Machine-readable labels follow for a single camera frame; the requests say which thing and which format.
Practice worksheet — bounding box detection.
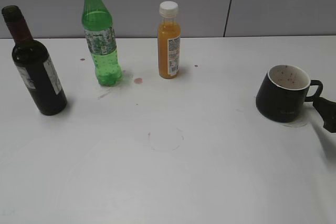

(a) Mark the black mug white interior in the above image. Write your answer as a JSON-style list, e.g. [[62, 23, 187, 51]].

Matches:
[[256, 64, 323, 123]]

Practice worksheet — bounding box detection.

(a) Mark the green plastic soda bottle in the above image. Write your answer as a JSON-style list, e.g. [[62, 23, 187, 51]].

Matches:
[[81, 0, 122, 87]]

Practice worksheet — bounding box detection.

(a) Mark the orange juice bottle white cap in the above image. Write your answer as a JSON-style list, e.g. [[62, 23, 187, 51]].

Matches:
[[157, 1, 181, 79]]

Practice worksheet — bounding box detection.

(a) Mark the dark red wine bottle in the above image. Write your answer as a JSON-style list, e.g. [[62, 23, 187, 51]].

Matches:
[[2, 5, 67, 116]]

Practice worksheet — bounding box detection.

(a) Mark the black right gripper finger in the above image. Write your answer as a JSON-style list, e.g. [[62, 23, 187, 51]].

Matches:
[[313, 97, 336, 133]]

